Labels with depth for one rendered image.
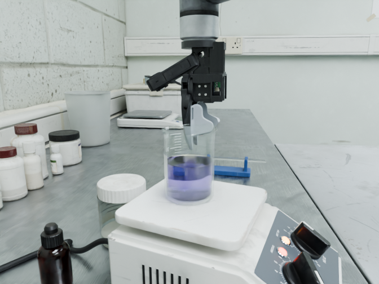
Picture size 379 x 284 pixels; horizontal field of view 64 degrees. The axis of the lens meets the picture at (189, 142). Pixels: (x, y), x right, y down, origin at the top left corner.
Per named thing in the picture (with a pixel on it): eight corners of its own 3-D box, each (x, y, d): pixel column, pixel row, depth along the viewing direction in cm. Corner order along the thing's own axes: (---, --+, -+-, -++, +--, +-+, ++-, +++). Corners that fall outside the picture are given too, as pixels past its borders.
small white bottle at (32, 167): (39, 190, 55) (33, 143, 53) (20, 190, 55) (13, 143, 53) (47, 183, 59) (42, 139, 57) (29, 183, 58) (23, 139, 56)
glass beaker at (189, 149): (187, 217, 28) (187, 129, 26) (152, 199, 32) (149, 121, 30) (230, 198, 32) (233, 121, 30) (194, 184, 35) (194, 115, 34)
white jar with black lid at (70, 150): (58, 168, 67) (55, 137, 66) (46, 162, 72) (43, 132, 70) (87, 162, 72) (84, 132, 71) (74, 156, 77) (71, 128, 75)
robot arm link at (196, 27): (174, 16, 56) (185, 22, 64) (175, 41, 57) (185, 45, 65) (215, 13, 54) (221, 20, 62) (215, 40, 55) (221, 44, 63)
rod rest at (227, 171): (250, 172, 65) (251, 156, 64) (250, 177, 62) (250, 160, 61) (204, 168, 67) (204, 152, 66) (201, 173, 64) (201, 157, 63)
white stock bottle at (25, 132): (29, 172, 65) (22, 121, 63) (54, 173, 64) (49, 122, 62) (7, 182, 59) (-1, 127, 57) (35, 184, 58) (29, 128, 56)
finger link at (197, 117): (211, 151, 59) (212, 103, 58) (181, 150, 60) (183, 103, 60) (214, 150, 62) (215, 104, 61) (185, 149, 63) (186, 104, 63)
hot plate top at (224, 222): (269, 195, 33) (269, 188, 33) (239, 254, 23) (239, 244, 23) (171, 180, 38) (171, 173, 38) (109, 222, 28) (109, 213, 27)
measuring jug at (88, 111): (55, 140, 94) (50, 91, 90) (93, 134, 103) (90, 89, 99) (83, 151, 81) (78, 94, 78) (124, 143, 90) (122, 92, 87)
